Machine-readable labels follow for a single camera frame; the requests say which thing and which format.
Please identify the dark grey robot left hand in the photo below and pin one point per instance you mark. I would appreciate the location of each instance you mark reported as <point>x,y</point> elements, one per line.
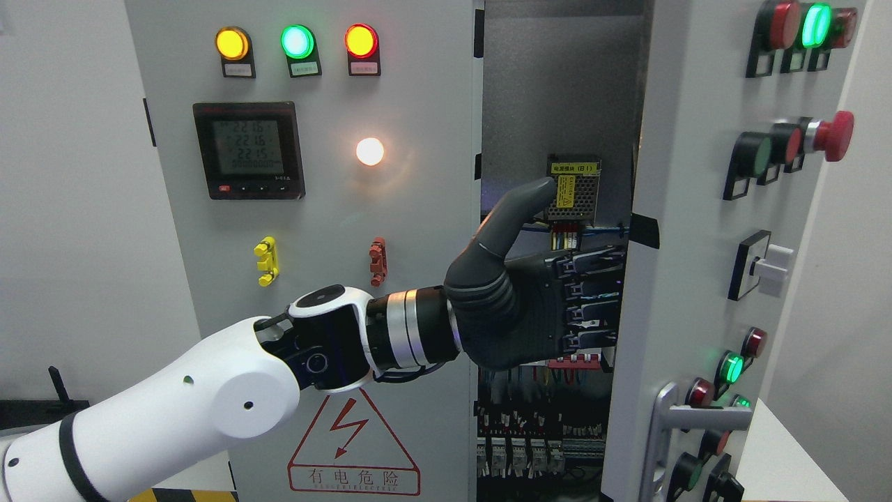
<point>537,307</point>

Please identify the grey cabinet door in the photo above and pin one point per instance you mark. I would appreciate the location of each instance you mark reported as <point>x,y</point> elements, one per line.
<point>719,158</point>
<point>423,198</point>

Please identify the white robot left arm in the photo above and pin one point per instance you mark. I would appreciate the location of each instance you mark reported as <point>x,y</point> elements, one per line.
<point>232,387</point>

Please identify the white right door selector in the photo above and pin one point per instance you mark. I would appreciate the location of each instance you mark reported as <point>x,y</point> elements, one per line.
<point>760,265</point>

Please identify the relay terminal row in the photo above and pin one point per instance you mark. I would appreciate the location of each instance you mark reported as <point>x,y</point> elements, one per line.
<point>523,442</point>

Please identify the metal mesh power supply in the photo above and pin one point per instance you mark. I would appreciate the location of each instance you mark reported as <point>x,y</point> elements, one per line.
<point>577,178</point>

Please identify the red electric hazard sticker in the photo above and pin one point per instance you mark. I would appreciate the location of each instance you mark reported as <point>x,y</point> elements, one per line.
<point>349,448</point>

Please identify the white glowing lamp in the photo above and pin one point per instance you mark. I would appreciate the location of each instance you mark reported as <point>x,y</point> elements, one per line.
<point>370,151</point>

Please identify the black digital power meter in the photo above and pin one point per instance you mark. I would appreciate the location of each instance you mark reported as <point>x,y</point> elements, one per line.
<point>250,150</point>

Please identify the red indicator light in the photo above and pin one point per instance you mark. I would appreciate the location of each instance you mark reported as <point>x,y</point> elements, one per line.
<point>363,50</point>

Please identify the green indicator light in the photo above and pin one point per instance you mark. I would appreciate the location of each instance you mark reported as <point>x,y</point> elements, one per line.
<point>298,43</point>

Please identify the red emergency stop button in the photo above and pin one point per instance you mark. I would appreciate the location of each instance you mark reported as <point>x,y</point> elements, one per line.
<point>832,137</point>

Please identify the yellow indicator light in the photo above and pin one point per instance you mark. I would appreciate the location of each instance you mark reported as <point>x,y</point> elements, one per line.
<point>236,52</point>

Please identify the black box with antenna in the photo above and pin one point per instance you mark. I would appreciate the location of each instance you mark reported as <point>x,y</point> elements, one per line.
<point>19,413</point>

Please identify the red handle circuit breaker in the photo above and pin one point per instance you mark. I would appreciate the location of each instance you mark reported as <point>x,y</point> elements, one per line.
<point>584,361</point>

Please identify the red terminal post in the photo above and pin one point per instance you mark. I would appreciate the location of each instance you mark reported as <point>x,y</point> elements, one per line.
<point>378,262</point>

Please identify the silver door handle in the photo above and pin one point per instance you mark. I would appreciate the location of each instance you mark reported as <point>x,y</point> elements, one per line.
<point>667,416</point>

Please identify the yellow terminal post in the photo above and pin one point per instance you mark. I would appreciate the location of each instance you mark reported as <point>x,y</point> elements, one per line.
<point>267,261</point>

